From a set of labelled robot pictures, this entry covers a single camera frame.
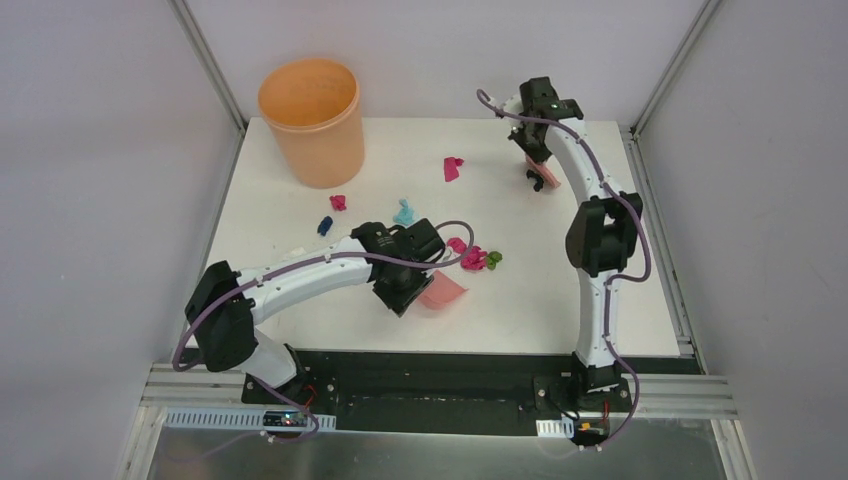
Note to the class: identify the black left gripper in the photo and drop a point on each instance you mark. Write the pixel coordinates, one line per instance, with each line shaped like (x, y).
(403, 291)

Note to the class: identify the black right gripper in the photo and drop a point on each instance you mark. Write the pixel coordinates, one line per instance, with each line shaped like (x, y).
(518, 136)

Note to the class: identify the pink hand brush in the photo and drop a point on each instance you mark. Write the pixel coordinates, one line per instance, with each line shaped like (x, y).
(551, 181)

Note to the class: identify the pink plastic dustpan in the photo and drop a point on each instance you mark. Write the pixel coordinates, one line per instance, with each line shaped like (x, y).
(441, 292)

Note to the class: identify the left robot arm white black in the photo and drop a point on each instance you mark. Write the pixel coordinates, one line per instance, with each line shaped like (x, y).
(227, 306)

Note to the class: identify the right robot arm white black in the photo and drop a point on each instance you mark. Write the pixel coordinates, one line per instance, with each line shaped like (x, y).
(603, 235)

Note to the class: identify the black paper scrap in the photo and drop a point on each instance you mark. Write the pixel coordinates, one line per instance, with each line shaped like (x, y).
(537, 179)

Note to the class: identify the light blue paper scrap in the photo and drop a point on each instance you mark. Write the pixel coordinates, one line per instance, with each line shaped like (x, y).
(406, 215)

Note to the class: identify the magenta paper scrap centre right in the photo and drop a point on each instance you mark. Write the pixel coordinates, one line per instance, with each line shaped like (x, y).
(473, 258)

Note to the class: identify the magenta paper scrap top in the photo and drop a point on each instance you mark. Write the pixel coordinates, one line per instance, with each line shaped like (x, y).
(451, 168)

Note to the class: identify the dark blue paper scrap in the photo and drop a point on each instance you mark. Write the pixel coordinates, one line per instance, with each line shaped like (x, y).
(325, 225)

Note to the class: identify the green paper scrap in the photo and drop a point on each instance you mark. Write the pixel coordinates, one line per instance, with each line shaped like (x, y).
(492, 259)

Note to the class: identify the small magenta paper scrap left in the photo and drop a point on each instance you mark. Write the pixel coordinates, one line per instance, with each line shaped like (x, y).
(338, 202)

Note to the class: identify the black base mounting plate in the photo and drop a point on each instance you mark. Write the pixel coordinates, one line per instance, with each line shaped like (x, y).
(440, 393)

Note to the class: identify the orange plastic bin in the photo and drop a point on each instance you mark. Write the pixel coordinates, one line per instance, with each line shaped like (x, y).
(312, 107)

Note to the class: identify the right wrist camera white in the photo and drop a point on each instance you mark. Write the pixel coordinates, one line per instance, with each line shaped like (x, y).
(511, 108)

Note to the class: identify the right white slotted cable duct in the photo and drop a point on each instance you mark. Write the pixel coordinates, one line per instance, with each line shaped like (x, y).
(556, 428)

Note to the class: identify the white slotted cable duct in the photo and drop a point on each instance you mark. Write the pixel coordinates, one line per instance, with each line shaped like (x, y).
(556, 428)
(239, 419)

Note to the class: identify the left white slotted cable duct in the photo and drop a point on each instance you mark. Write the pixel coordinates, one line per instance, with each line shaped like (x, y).
(239, 419)

